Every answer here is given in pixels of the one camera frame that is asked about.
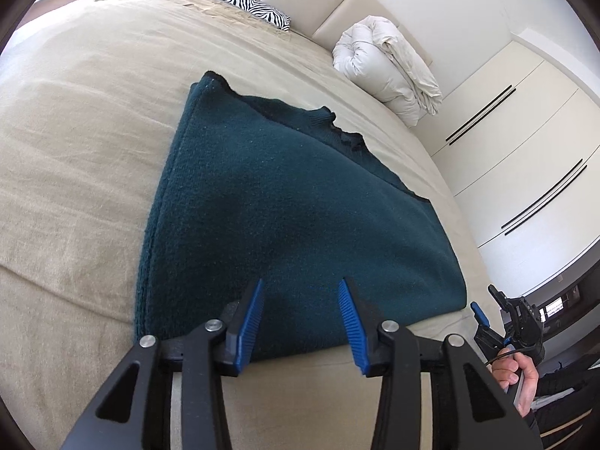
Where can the white wardrobe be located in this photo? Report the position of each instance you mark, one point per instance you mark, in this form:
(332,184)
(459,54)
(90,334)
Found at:
(525,159)

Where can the person's right hand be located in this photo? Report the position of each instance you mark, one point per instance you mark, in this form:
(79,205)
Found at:
(508,368)

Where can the zebra print pillow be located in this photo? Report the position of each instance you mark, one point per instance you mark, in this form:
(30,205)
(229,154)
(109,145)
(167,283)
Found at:
(248,4)

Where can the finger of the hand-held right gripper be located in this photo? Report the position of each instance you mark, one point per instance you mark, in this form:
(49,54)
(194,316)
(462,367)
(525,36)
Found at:
(480,315)
(498,295)

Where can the beige padded headboard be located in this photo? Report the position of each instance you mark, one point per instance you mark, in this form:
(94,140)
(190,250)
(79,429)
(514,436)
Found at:
(337,4)

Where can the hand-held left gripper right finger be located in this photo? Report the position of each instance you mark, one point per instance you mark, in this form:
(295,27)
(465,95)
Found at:
(351,328)

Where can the dark low cabinet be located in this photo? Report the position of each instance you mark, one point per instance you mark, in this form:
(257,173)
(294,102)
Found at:
(562,304)

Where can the person's dark striped clothing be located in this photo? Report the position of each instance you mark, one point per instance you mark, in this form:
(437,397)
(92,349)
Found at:
(572,408)

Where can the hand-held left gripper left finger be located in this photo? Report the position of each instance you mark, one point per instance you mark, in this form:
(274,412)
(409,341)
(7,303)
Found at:
(248,328)

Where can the bed with beige cover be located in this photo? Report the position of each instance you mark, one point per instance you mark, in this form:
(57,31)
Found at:
(79,126)

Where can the dark green sweater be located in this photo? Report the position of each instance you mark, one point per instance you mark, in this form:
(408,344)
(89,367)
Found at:
(290,225)

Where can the folded white duvet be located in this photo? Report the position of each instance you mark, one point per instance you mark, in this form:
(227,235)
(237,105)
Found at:
(389,68)

